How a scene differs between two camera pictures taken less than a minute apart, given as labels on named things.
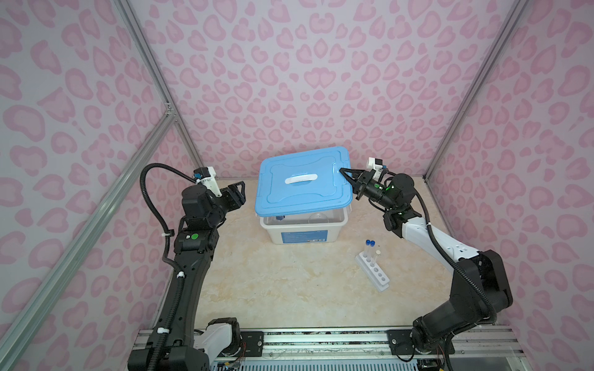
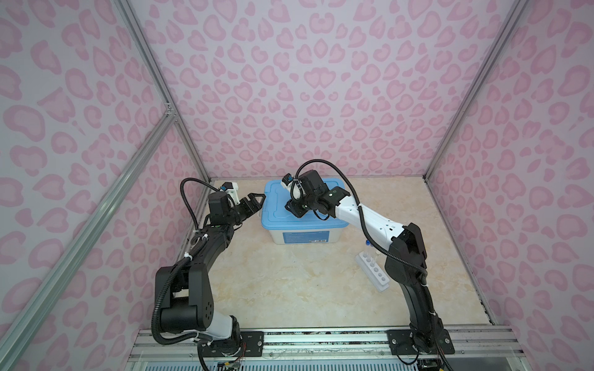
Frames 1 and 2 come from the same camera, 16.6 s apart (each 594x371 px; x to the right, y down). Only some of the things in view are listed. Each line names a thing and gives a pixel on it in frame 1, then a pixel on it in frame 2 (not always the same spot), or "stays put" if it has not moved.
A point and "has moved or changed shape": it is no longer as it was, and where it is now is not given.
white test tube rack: (378, 279) stays put
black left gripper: (230, 199) to (251, 202)
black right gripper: (360, 177) to (295, 209)
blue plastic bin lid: (302, 181) has moved or changed shape
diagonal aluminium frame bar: (27, 316) stays put
